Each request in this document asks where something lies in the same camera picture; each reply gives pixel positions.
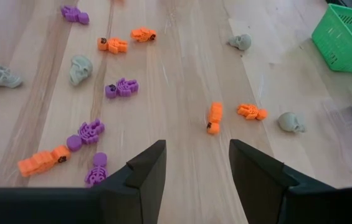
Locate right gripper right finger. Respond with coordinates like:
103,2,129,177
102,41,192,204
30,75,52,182
228,138,352,224

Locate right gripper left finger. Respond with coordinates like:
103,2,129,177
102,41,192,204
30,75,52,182
0,139,168,224

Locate purple skeleton toy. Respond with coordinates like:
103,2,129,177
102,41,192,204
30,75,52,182
105,77,140,100
84,152,108,189
60,5,90,25
66,118,106,153

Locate green plastic basket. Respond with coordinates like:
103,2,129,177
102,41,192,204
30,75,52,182
311,2,352,77

